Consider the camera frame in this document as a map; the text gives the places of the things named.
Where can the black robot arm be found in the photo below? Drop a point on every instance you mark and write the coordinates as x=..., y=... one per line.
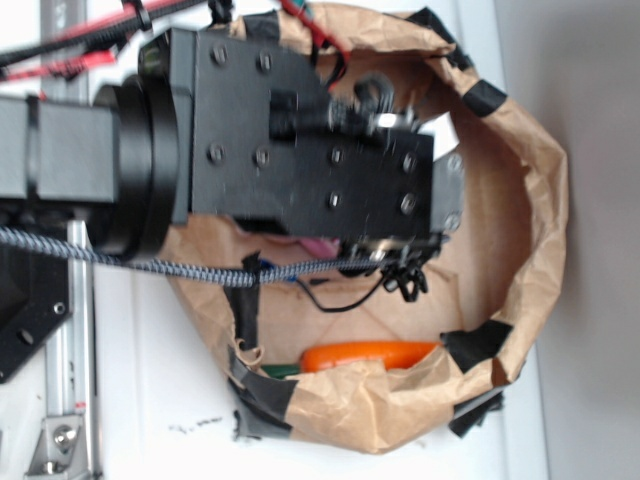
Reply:
x=113, y=164

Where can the pink plush bunny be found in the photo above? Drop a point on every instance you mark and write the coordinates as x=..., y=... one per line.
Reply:
x=275, y=246

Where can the metal corner bracket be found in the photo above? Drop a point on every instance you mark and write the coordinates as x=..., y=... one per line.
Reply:
x=61, y=450

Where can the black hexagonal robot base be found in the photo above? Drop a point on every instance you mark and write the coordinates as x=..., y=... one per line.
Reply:
x=35, y=301

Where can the orange toy carrot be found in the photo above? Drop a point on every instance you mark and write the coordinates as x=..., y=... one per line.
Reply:
x=392, y=354

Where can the white tray board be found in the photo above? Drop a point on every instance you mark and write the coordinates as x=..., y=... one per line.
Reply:
x=166, y=411

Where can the aluminium extrusion rail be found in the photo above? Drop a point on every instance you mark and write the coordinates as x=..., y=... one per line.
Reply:
x=70, y=352

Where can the brown paper bag bin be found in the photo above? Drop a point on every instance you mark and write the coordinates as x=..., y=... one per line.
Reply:
x=490, y=293

